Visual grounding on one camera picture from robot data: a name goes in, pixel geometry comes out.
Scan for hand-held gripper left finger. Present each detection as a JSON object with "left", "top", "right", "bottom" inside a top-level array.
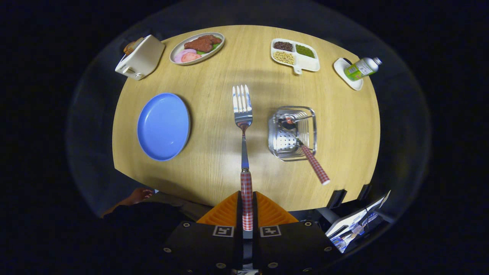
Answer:
[{"left": 160, "top": 190, "right": 245, "bottom": 275}]

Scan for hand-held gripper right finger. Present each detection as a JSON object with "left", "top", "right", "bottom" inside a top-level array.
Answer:
[{"left": 252, "top": 190, "right": 344, "bottom": 275}]

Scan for checkered handle metal spoon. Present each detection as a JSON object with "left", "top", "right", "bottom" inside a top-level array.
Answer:
[{"left": 278, "top": 115, "right": 330, "bottom": 186}]

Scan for checkered handle metal fork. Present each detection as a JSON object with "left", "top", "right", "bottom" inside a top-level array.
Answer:
[{"left": 232, "top": 84, "right": 254, "bottom": 232}]

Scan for metal cutlery drainer basket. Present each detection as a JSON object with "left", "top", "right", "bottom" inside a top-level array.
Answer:
[{"left": 268, "top": 106, "right": 317, "bottom": 162}]

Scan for white flat panel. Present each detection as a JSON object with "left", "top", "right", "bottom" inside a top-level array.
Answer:
[{"left": 325, "top": 190, "right": 391, "bottom": 253}]

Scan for round blue plate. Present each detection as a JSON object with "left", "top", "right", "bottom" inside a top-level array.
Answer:
[{"left": 137, "top": 93, "right": 191, "bottom": 162}]

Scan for yellow soybeans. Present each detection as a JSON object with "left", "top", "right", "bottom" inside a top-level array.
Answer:
[{"left": 274, "top": 51, "right": 296, "bottom": 65}]

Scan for white divided tray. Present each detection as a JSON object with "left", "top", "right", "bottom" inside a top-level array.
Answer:
[{"left": 270, "top": 38, "right": 321, "bottom": 75}]

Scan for white oval plate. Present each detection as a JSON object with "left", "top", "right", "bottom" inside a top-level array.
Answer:
[{"left": 170, "top": 32, "right": 225, "bottom": 66}]

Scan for small white dish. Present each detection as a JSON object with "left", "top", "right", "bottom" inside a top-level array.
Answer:
[{"left": 333, "top": 57, "right": 364, "bottom": 91}]

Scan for green lettuce leaf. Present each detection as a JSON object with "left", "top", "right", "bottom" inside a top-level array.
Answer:
[{"left": 197, "top": 42, "right": 221, "bottom": 56}]

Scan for green mung beans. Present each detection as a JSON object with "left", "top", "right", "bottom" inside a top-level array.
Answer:
[{"left": 295, "top": 44, "right": 316, "bottom": 58}]

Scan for brown meat patty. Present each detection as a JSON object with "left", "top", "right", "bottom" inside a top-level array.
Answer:
[{"left": 184, "top": 34, "right": 222, "bottom": 53}]

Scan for green label bottle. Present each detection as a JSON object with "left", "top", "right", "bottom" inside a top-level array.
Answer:
[{"left": 344, "top": 57, "right": 382, "bottom": 81}]

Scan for white toaster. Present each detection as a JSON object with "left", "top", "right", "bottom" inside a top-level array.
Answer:
[{"left": 115, "top": 35, "right": 166, "bottom": 81}]

